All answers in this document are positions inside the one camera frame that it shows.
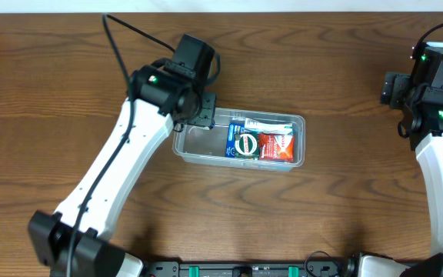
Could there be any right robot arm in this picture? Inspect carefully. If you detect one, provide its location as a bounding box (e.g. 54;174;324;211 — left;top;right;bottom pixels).
342;42;443;276

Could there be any red Panadol ActiFast box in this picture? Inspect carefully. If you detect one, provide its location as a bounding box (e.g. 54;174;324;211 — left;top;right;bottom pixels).
258;134;295;162

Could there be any white green medicine box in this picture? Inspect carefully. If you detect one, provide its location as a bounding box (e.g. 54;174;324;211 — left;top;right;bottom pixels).
244;118;293;135

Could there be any clear plastic container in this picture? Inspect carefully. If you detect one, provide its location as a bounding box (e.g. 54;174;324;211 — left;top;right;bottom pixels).
172;108;305;172

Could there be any green Zam-Buk box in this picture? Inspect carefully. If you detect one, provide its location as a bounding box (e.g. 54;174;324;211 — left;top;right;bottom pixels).
234;132;260;160

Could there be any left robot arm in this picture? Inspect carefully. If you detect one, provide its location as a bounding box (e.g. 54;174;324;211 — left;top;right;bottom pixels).
28;35;220;276

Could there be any blue KoolFever box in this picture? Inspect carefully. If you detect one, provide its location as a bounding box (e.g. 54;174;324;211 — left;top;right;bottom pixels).
225;121;245;158

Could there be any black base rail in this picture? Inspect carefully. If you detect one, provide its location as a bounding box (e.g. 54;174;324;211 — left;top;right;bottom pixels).
140;258;358;277

